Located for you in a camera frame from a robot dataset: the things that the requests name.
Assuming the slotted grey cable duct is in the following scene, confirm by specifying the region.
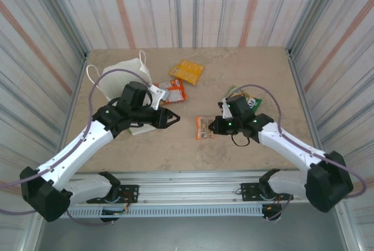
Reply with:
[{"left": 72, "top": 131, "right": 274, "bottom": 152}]
[{"left": 67, "top": 205, "right": 265, "bottom": 218}]

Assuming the orange white snack packet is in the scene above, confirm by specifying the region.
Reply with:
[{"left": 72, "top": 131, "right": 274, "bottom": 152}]
[{"left": 153, "top": 78, "right": 188, "bottom": 106}]

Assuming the white paper bag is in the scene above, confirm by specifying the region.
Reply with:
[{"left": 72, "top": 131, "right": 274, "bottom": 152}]
[{"left": 86, "top": 50, "right": 154, "bottom": 137}]

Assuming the aluminium frame post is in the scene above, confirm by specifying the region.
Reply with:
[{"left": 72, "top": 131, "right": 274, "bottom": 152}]
[
  {"left": 286, "top": 47, "right": 365, "bottom": 251},
  {"left": 60, "top": 51, "right": 90, "bottom": 146}
]

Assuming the green yellow chips packet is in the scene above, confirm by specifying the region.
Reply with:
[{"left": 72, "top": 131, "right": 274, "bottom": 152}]
[{"left": 223, "top": 85, "right": 263, "bottom": 114}]

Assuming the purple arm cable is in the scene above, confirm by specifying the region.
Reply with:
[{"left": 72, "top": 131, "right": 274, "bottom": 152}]
[
  {"left": 0, "top": 68, "right": 155, "bottom": 227},
  {"left": 226, "top": 84, "right": 368, "bottom": 221}
]

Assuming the small orange bar packet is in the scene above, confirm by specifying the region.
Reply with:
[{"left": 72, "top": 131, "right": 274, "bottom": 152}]
[{"left": 194, "top": 116, "right": 216, "bottom": 140}]

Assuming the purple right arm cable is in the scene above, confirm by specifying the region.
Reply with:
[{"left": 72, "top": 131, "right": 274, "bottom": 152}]
[{"left": 226, "top": 84, "right": 368, "bottom": 221}]

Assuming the yellow snack pouch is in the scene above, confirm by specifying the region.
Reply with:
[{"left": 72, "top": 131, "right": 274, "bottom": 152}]
[{"left": 169, "top": 59, "right": 205, "bottom": 85}]

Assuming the black electronics box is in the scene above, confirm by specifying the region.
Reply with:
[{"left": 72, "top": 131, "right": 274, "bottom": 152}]
[
  {"left": 261, "top": 204, "right": 283, "bottom": 222},
  {"left": 101, "top": 208, "right": 129, "bottom": 224}
]

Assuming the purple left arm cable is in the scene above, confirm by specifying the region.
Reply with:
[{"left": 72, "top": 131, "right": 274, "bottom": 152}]
[{"left": 0, "top": 68, "right": 155, "bottom": 227}]

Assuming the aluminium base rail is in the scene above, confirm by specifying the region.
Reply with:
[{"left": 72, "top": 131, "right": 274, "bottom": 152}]
[{"left": 54, "top": 170, "right": 322, "bottom": 205}]

